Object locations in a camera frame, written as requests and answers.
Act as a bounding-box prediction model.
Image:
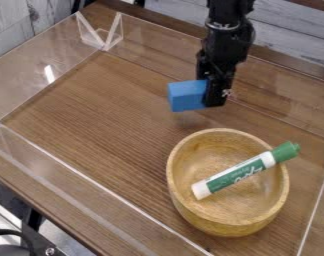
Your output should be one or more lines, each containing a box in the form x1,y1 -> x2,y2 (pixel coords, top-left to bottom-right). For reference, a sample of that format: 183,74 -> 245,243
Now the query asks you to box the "green and white marker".
191,141 -> 301,200

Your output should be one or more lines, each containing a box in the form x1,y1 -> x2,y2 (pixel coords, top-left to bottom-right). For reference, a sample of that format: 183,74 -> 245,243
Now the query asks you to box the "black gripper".
197,20 -> 255,107

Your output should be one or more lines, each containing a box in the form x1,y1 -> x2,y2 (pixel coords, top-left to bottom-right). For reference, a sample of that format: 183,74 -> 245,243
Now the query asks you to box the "black metal bracket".
20,225 -> 68,256

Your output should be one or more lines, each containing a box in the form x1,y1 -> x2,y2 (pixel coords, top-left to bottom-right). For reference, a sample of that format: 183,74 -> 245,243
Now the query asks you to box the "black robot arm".
197,0 -> 255,107

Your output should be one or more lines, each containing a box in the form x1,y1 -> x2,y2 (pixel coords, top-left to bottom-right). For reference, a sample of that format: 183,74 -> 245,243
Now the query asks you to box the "light wooden bowl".
166,128 -> 290,237

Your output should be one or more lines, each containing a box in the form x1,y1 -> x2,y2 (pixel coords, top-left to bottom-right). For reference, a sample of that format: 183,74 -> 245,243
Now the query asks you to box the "blue foam block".
167,80 -> 206,112

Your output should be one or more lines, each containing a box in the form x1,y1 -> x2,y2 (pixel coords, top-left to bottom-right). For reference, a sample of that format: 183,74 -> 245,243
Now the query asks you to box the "black cable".
0,229 -> 39,256

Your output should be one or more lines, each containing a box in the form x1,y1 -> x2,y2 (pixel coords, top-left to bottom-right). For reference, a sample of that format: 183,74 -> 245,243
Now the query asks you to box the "clear acrylic tray wall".
0,5 -> 324,256

